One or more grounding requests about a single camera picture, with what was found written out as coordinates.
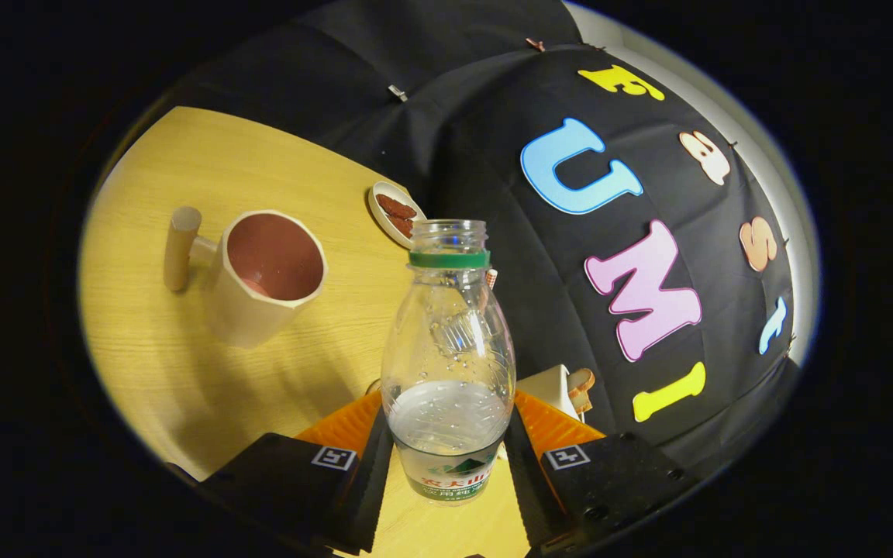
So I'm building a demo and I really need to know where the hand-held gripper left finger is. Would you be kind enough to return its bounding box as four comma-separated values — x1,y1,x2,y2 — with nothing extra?
198,390,395,555

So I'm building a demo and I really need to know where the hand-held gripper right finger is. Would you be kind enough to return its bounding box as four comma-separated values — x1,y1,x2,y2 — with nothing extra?
503,390,699,556

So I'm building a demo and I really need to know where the clear plastic juice bottle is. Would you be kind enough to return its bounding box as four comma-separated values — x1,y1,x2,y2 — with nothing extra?
381,219,517,506

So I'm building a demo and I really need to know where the cream cup with handle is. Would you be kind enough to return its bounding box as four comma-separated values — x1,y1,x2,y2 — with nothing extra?
164,205,329,350

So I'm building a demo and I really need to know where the white toaster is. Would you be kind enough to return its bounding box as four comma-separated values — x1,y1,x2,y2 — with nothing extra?
516,364,588,423

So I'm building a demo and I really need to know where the small white plate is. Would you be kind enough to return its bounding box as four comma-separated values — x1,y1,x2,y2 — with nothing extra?
367,181,428,250

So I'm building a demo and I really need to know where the black backdrop cloth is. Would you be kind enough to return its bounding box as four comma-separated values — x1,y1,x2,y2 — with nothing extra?
175,0,804,466

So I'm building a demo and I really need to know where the wooden table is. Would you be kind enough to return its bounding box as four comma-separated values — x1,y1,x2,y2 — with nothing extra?
78,106,533,558

